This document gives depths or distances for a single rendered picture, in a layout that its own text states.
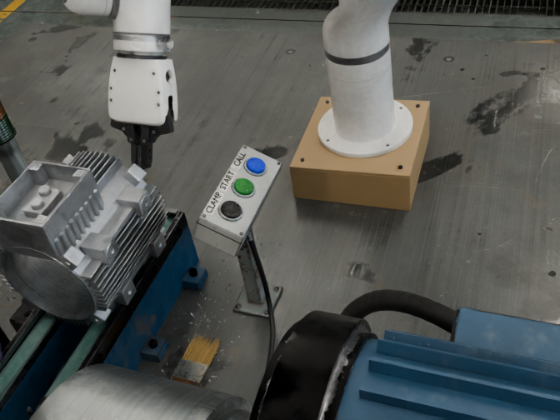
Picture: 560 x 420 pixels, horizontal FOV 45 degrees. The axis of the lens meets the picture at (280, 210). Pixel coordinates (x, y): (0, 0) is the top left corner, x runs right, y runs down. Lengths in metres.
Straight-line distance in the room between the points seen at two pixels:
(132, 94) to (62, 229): 0.23
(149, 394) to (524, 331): 0.37
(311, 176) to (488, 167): 0.36
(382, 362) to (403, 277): 0.79
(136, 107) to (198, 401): 0.51
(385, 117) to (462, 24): 2.30
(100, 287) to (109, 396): 0.31
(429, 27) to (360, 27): 2.39
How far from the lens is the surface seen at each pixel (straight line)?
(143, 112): 1.05
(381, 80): 1.27
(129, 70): 1.05
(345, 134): 1.34
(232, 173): 1.02
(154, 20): 1.03
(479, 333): 0.50
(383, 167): 1.29
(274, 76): 1.76
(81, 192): 0.99
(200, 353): 1.15
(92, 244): 0.98
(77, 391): 0.72
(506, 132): 1.53
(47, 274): 1.13
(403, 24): 3.61
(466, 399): 0.42
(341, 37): 1.21
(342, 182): 1.31
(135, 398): 0.70
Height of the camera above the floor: 1.71
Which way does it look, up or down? 42 degrees down
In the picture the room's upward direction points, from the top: 10 degrees counter-clockwise
